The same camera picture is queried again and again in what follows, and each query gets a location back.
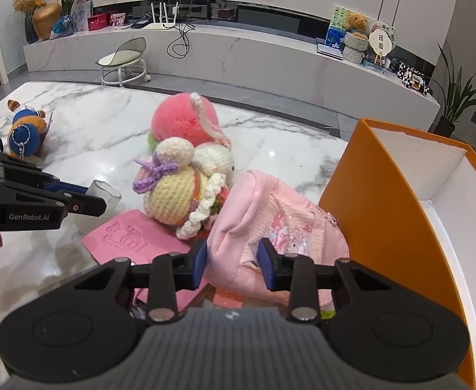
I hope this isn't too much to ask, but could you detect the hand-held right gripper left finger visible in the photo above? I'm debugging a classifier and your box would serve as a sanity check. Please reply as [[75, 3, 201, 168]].
[[71, 239, 208, 326]]

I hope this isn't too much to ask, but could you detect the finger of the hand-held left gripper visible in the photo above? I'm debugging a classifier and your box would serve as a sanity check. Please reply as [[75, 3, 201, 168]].
[[0, 176, 107, 217], [0, 146, 88, 195]]

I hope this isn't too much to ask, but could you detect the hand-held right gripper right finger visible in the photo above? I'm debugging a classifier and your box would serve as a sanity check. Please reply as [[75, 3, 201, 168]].
[[258, 238, 397, 326]]

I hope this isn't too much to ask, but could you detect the clear plastic cup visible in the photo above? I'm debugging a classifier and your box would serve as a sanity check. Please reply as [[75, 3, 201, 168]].
[[75, 179, 122, 228]]

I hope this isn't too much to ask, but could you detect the pink cartoon pouch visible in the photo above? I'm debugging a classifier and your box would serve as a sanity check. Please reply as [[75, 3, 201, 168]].
[[203, 169, 350, 321]]

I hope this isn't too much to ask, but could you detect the pink phone case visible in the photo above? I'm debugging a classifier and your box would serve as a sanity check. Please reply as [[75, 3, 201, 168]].
[[82, 210, 216, 305]]

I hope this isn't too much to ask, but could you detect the pastel crochet lamb doll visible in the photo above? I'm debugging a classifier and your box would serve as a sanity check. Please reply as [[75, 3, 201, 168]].
[[133, 138, 235, 240]]

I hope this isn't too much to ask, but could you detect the brown bear keychain plush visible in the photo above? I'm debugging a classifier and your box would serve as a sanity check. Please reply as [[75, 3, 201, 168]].
[[6, 99, 47, 159]]

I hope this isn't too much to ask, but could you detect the orange cardboard box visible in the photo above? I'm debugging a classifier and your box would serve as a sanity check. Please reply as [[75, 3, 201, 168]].
[[318, 119, 476, 390]]

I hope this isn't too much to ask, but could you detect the pink fluffy peach plush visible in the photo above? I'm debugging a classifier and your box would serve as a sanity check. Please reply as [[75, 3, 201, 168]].
[[148, 93, 232, 151]]

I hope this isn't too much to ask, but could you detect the pink patterned packet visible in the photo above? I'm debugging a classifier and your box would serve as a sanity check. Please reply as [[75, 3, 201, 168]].
[[212, 288, 247, 309]]

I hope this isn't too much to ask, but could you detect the dark purple card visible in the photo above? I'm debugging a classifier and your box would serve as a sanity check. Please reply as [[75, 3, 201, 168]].
[[35, 113, 54, 159]]

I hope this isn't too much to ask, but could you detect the low rolling stool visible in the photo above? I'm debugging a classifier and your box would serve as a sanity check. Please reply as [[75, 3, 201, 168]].
[[96, 36, 152, 87]]

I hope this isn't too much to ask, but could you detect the blue plastic bag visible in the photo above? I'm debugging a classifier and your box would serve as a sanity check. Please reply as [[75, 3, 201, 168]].
[[50, 15, 76, 40]]

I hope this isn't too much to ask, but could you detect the dark blue vase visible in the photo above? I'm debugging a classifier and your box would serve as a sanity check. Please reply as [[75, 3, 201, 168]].
[[24, 14, 39, 44]]

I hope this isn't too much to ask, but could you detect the red gift box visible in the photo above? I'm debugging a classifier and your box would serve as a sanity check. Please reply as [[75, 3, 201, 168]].
[[87, 13, 108, 31]]

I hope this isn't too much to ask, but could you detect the gold vase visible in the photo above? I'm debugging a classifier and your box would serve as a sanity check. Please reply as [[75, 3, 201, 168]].
[[32, 3, 62, 40]]

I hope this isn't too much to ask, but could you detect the framed drawing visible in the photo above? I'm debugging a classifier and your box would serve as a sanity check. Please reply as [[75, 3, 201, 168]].
[[71, 0, 91, 32]]

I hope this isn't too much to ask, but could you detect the white router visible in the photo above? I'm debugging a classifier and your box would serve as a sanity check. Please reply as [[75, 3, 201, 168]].
[[144, 2, 182, 30]]

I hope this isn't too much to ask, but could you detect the dried yellow flower bunch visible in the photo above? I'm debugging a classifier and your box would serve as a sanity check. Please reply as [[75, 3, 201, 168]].
[[12, 0, 45, 15]]

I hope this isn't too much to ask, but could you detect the white marble media console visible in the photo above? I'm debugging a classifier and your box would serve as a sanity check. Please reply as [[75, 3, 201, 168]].
[[23, 22, 442, 131]]

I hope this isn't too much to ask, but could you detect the black white checkered toy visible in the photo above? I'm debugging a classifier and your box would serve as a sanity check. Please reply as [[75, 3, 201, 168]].
[[394, 60, 435, 96]]

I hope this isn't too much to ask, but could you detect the green painting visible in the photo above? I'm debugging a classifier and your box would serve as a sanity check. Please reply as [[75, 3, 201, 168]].
[[327, 5, 356, 53]]

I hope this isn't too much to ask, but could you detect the white round fan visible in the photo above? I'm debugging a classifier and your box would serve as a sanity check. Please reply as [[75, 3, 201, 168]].
[[368, 20, 396, 66]]

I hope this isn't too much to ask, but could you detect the potted plant black pot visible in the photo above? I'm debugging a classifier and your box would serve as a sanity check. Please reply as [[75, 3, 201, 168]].
[[433, 43, 476, 138]]

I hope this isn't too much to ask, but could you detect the brown teddy bear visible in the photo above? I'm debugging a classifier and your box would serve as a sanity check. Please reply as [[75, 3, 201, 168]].
[[342, 13, 369, 35]]

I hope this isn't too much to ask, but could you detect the black cable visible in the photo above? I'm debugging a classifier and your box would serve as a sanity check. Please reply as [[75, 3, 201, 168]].
[[167, 20, 196, 58]]

